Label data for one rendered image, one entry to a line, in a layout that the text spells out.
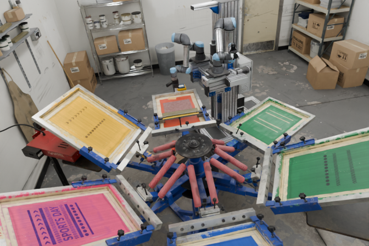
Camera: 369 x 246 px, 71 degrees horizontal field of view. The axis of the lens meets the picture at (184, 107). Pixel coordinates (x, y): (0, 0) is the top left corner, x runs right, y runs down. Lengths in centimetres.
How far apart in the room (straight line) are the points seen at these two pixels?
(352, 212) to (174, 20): 516
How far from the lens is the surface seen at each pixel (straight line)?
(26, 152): 297
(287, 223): 330
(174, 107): 320
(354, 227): 227
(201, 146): 207
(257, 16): 692
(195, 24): 642
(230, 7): 331
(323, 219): 222
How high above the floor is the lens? 269
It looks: 33 degrees down
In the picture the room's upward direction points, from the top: 6 degrees counter-clockwise
